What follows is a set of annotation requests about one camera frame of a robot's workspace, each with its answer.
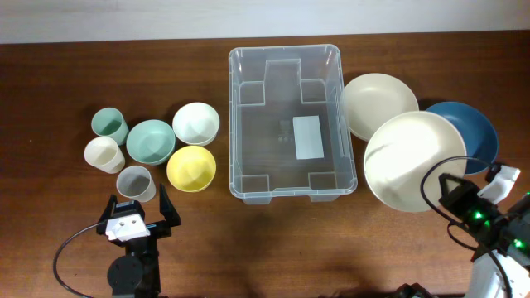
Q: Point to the dark blue plate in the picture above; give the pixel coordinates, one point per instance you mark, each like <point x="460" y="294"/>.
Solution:
<point x="457" y="129"/>

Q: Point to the cream plate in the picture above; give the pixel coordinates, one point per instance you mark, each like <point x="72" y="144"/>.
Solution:
<point x="402" y="151"/>

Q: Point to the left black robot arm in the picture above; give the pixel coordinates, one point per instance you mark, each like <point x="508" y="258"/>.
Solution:
<point x="136" y="273"/>

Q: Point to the white bowl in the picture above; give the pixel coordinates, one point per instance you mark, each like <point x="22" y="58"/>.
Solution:
<point x="196" y="124"/>

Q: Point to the beige plate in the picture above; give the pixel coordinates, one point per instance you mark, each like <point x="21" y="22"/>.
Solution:
<point x="373" y="99"/>

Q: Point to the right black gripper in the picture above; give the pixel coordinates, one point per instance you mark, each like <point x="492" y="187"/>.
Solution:
<point x="452" y="201"/>

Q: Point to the clear plastic storage bin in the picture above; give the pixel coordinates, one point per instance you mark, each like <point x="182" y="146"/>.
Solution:
<point x="268" y="87"/>

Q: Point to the white label in bin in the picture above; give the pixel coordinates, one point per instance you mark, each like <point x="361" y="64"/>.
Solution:
<point x="308" y="139"/>

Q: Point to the cream cup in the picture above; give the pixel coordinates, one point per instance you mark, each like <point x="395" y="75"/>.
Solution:
<point x="104" y="154"/>

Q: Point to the green bowl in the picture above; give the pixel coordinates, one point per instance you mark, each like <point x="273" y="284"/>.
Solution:
<point x="151" y="142"/>

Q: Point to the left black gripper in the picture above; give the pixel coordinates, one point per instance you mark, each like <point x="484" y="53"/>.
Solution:
<point x="162" y="228"/>

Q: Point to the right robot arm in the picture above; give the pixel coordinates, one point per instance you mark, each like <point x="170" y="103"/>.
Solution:
<point x="501" y="261"/>

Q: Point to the grey cup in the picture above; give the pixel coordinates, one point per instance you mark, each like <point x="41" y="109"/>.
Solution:
<point x="136" y="183"/>

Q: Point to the yellow bowl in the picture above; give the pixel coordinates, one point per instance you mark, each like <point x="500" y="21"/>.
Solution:
<point x="191" y="169"/>

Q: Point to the green cup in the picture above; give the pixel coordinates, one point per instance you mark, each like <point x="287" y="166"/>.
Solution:
<point x="109" y="122"/>

